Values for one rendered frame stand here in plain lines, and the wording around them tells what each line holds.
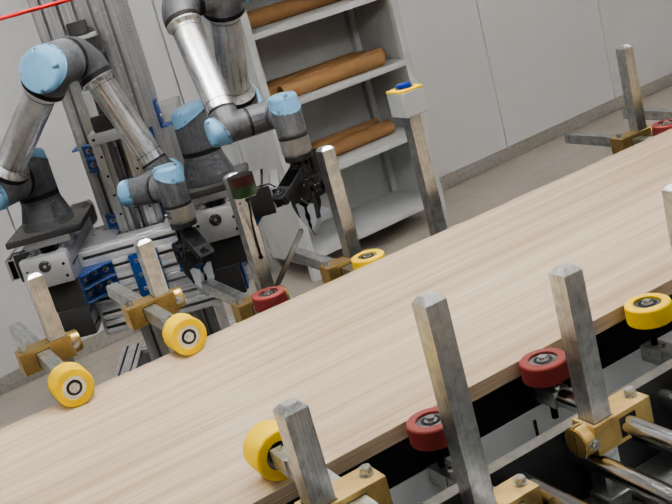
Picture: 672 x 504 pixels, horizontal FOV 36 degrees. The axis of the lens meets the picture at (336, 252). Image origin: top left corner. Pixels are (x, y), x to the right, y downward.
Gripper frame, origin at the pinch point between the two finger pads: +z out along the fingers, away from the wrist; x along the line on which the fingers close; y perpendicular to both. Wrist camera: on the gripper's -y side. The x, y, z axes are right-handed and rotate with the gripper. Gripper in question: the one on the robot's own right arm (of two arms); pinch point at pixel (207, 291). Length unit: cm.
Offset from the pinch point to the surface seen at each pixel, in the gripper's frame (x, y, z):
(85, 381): 47, -57, -12
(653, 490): -4, -154, 1
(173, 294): 18.6, -33.7, -13.8
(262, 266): -4.3, -33.0, -11.4
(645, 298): -36, -124, -9
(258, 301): 3.4, -44.2, -7.8
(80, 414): 51, -61, -7
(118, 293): 26.2, -15.3, -13.4
